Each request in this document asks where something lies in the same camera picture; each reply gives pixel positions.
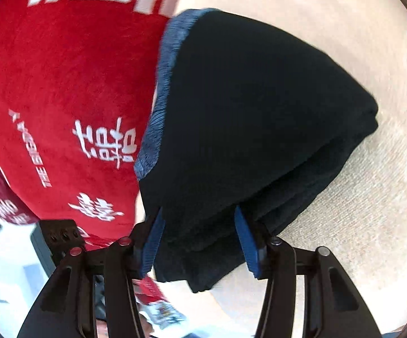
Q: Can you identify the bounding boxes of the dark navy pants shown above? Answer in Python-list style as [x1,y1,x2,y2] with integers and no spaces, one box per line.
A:
[134,9,378,292]

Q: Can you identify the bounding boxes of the red blanket with white characters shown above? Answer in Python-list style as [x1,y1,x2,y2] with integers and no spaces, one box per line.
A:
[0,0,178,250]

